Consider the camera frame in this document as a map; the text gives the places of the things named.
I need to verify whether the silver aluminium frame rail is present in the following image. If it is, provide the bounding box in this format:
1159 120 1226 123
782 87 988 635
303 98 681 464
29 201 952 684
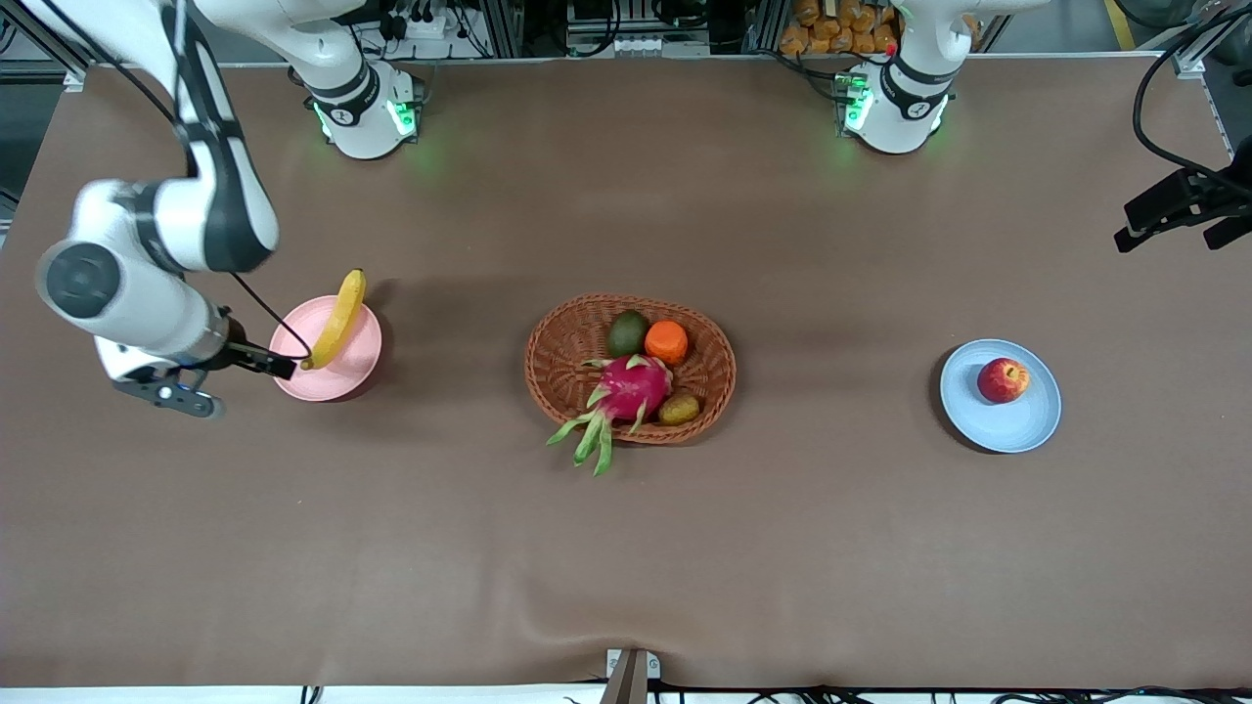
1174 44 1235 162

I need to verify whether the pink round plate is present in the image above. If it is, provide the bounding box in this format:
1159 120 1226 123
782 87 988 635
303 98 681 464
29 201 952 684
269 295 383 403

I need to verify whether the yellow banana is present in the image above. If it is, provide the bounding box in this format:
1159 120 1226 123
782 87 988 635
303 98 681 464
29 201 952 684
300 269 368 372

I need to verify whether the white power strip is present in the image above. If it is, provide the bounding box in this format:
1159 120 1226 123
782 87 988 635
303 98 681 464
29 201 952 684
377 5 461 40

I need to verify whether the grey equipment rack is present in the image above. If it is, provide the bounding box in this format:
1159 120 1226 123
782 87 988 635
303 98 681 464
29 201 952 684
509 0 774 58

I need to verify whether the brown table mat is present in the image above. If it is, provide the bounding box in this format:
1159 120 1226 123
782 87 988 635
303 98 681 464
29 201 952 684
0 59 1252 690

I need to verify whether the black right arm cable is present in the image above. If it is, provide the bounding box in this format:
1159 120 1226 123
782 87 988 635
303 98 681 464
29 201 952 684
20 0 316 368

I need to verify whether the red yellow apple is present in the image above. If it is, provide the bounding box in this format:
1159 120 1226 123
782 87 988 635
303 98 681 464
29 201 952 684
976 358 1032 405

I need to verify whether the pile of orange bread toys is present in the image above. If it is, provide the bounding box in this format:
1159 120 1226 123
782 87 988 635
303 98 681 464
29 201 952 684
778 0 903 57

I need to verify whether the brown woven wicker basket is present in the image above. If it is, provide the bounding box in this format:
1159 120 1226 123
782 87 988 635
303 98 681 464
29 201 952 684
524 293 738 446

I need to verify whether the orange fruit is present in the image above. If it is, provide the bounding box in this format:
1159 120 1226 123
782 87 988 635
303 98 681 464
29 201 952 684
645 320 690 366

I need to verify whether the light blue round plate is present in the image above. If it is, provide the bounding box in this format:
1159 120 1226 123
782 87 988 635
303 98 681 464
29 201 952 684
940 338 1062 454

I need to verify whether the dark green avocado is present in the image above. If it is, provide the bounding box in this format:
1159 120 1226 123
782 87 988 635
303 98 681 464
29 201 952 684
606 310 650 359

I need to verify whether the silver clamp bracket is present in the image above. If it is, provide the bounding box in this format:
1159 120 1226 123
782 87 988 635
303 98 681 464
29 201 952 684
605 648 662 681

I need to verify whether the grey camera pole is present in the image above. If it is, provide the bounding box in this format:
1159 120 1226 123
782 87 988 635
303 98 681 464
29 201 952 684
599 653 649 704

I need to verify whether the pink dragon fruit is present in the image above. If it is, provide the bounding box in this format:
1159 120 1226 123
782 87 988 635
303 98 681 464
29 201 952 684
546 354 676 478

